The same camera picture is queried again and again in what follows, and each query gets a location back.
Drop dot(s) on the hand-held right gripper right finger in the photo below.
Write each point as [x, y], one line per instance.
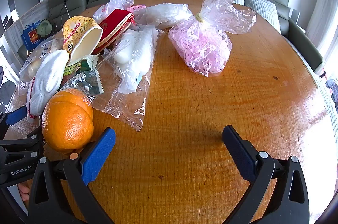
[239, 152]

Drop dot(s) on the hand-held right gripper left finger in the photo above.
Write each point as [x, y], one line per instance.
[99, 155]

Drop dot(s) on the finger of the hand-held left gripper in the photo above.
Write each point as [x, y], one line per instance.
[16, 116]
[25, 143]

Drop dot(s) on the orange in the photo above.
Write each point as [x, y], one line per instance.
[66, 123]

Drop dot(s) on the white cotton glove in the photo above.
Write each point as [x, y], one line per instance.
[47, 76]

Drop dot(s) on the bagged bread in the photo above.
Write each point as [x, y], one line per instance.
[37, 55]

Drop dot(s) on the green striped snack wrapper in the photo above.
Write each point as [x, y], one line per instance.
[72, 68]

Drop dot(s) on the clear bag with white items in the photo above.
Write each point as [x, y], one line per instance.
[134, 55]

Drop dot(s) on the yellow paper cup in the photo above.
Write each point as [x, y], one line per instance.
[79, 28]

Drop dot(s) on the bag of pink rubber bands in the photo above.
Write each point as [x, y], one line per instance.
[203, 47]

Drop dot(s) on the red pouch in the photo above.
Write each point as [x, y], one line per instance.
[113, 23]

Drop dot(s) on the pink plastic clip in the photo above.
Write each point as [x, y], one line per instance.
[137, 8]

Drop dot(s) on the clear bag with white filling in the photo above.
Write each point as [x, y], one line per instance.
[166, 14]

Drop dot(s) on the person's left hand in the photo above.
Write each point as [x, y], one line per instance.
[23, 191]

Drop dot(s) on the blue shopping bag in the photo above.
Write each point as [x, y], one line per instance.
[30, 39]

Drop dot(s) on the green hat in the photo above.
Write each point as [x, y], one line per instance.
[45, 27]

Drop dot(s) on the dark grey object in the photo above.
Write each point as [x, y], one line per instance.
[331, 89]

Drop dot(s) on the grey quilted pillow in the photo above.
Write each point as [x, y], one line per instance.
[264, 10]

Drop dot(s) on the grey chair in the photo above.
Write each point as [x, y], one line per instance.
[294, 15]

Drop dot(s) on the white curtain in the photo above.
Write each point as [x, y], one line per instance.
[324, 15]

